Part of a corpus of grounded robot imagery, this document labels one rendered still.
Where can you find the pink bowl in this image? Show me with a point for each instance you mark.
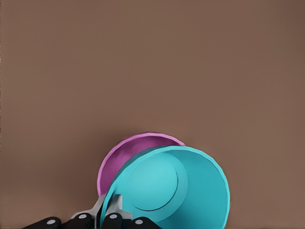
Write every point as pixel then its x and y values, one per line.
pixel 124 155

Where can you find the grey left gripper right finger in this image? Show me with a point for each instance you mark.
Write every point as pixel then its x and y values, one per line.
pixel 116 212

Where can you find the blue bowl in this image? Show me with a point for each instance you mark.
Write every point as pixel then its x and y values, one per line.
pixel 195 181

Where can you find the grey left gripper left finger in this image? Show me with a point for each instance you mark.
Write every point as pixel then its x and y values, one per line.
pixel 88 215

